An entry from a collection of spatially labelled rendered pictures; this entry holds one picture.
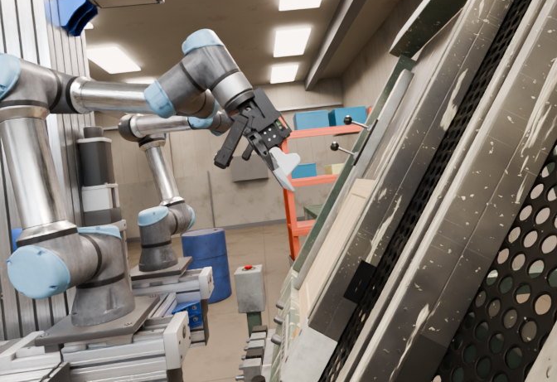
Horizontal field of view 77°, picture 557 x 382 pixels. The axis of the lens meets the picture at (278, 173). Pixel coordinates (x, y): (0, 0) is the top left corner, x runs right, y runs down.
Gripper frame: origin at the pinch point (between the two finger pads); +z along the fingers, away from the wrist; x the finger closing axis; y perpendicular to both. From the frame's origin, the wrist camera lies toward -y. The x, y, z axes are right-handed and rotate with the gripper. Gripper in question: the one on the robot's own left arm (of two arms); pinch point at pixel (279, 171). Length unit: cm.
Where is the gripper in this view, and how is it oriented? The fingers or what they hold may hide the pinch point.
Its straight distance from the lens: 139.7
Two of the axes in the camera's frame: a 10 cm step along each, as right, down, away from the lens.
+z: 5.7, 8.2, 0.1
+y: 8.2, -5.7, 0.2
